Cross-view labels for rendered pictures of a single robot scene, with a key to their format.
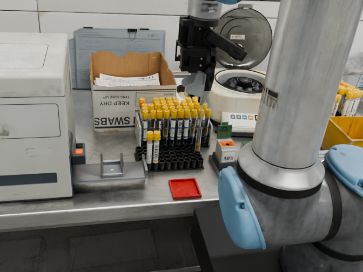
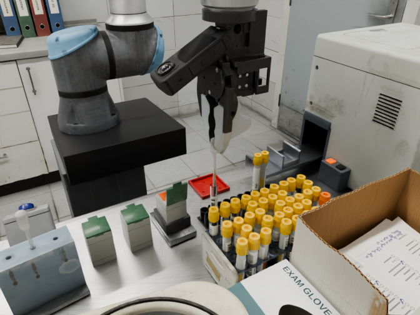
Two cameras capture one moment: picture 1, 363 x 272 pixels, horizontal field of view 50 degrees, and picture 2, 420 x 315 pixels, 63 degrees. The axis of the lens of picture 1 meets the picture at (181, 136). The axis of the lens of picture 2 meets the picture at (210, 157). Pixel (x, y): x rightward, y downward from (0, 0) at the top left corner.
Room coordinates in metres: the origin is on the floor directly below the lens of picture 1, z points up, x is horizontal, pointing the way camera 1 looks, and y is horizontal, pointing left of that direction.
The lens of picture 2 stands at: (1.34, -0.17, 1.32)
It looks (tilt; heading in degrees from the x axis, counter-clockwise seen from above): 31 degrees down; 165
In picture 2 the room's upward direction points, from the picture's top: straight up
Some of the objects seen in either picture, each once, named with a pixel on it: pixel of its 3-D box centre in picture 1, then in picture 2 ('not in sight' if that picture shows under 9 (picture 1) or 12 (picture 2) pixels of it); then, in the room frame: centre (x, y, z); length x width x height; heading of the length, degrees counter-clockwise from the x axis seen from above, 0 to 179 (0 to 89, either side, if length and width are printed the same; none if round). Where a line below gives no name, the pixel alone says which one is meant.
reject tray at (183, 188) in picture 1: (184, 188); (208, 185); (0.75, -0.02, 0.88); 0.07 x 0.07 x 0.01; 15
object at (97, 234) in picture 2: not in sight; (99, 239); (0.89, -0.25, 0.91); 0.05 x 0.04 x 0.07; 15
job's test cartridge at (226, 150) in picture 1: (225, 153); (171, 208); (0.86, -0.12, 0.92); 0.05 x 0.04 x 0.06; 17
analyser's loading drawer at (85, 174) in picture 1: (102, 169); (290, 155); (0.74, 0.18, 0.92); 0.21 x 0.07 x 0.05; 105
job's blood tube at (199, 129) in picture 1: (197, 142); (214, 207); (0.89, -0.05, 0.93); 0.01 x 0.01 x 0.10
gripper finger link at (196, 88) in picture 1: (196, 89); (221, 118); (0.86, -0.03, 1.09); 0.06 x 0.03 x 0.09; 105
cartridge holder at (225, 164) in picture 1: (223, 162); (172, 219); (0.86, -0.12, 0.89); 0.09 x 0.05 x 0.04; 17
